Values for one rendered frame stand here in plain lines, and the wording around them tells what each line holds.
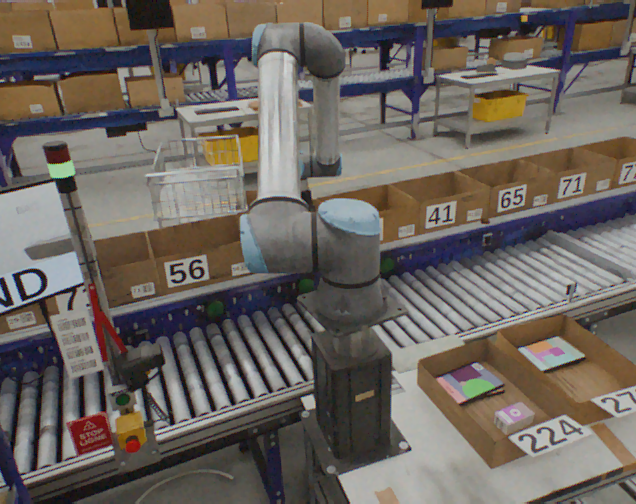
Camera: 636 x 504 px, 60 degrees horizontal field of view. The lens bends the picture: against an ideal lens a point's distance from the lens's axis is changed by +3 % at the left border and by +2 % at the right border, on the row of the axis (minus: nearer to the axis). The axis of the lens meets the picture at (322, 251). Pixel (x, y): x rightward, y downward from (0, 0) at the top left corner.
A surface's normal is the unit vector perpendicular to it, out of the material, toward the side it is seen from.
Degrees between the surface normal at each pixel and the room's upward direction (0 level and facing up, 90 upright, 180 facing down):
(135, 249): 89
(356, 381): 90
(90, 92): 89
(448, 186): 89
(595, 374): 0
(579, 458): 0
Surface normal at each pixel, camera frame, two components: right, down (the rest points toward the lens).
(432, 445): -0.04, -0.89
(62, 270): 0.68, 0.24
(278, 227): -0.01, -0.37
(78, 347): 0.40, 0.40
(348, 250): 0.01, 0.43
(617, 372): -0.95, 0.15
